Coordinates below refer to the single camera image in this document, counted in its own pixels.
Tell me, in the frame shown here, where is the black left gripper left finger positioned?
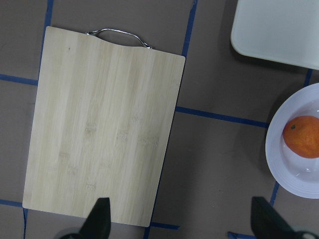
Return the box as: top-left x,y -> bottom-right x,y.
79,198 -> 111,239

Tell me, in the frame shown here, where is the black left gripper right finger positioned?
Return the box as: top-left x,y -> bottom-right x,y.
250,197 -> 296,239

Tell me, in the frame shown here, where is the orange fruit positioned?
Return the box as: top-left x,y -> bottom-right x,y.
283,116 -> 319,159

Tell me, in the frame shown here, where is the cream bear tray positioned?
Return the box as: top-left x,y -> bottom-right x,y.
231,0 -> 319,70

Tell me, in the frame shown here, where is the white round plate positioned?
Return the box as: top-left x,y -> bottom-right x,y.
265,83 -> 319,199

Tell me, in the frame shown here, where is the bamboo cutting board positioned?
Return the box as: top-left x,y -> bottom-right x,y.
22,26 -> 185,227

